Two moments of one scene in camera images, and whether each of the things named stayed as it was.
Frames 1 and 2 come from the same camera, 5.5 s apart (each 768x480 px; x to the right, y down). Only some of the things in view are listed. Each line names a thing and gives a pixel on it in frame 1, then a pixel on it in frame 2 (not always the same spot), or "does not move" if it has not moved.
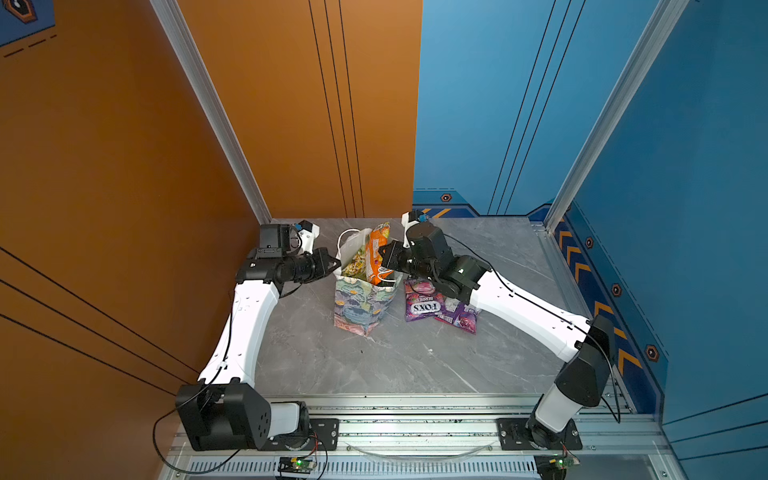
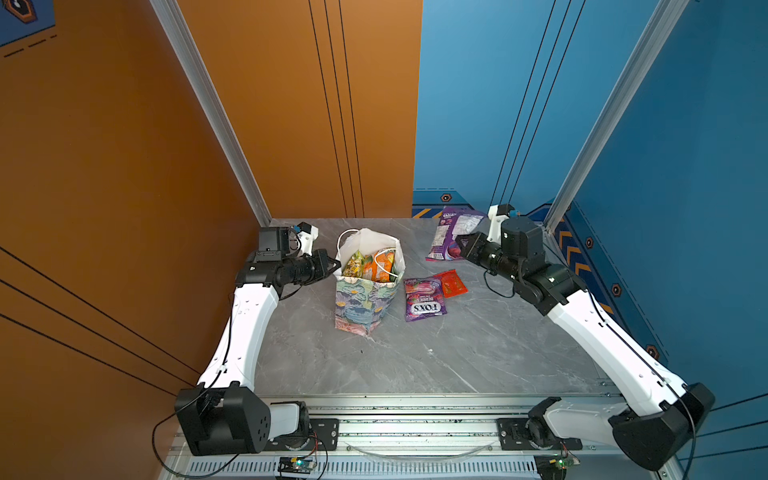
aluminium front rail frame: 446,437 does not move
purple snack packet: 456,312 → 453,221
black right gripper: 391,261 → 471,252
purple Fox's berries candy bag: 422,300 does not move
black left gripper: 318,257 does not move
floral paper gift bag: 359,305 does not move
